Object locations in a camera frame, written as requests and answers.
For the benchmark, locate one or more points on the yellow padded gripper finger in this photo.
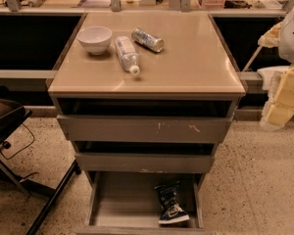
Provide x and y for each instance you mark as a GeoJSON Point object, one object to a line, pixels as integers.
{"type": "Point", "coordinates": [279, 108]}
{"type": "Point", "coordinates": [271, 38]}

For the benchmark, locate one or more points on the blue chip bag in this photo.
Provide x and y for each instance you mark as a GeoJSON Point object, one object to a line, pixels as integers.
{"type": "Point", "coordinates": [172, 211]}

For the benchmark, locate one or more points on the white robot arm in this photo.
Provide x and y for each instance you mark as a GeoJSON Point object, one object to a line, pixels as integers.
{"type": "Point", "coordinates": [286, 39]}

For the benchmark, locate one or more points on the grey drawer cabinet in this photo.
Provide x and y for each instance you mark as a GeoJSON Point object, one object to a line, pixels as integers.
{"type": "Point", "coordinates": [193, 77]}

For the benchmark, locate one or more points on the grey bottom drawer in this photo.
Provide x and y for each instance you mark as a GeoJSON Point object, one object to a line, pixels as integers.
{"type": "Point", "coordinates": [125, 203]}

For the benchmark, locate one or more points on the grey drawer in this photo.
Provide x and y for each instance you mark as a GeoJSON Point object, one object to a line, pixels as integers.
{"type": "Point", "coordinates": [145, 129]}
{"type": "Point", "coordinates": [144, 163]}
{"type": "Point", "coordinates": [125, 203]}

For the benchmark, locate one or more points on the grey middle drawer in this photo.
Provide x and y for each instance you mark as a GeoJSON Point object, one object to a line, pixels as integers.
{"type": "Point", "coordinates": [144, 163]}

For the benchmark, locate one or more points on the grey top drawer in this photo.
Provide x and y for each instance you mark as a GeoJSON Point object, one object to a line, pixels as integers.
{"type": "Point", "coordinates": [145, 129]}

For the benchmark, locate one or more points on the white stick with black tip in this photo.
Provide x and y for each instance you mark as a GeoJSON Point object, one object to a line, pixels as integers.
{"type": "Point", "coordinates": [253, 57]}

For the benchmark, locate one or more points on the white curved plastic object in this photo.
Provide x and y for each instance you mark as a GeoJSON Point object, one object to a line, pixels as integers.
{"type": "Point", "coordinates": [267, 73]}

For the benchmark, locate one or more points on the silver drink can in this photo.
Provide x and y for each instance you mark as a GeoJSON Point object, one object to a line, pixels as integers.
{"type": "Point", "coordinates": [154, 43]}

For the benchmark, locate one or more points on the clear plastic water bottle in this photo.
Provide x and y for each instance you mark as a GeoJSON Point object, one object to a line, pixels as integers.
{"type": "Point", "coordinates": [127, 55]}

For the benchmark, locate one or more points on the white ceramic bowl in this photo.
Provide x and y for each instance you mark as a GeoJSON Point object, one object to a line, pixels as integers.
{"type": "Point", "coordinates": [95, 39]}

